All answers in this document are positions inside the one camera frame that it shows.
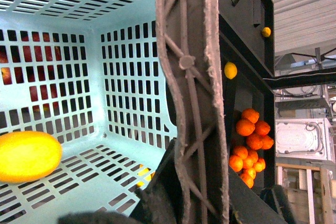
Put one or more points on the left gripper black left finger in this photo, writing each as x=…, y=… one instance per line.
x=162, y=200

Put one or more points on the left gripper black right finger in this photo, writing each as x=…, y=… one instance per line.
x=247, y=207

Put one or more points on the yellow lemon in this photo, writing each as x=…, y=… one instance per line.
x=28, y=156

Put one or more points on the light blue plastic basket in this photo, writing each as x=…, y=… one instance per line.
x=88, y=73

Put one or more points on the brown basket handle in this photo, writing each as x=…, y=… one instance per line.
x=187, y=33

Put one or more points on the small lemon middle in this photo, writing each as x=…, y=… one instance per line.
x=230, y=70

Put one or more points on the small lemon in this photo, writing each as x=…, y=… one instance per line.
x=266, y=32
x=230, y=70

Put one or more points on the small lemon upper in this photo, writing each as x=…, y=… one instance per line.
x=266, y=32

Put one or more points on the pile of oranges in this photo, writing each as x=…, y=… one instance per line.
x=245, y=159

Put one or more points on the white washing machine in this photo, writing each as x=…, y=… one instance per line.
x=305, y=139

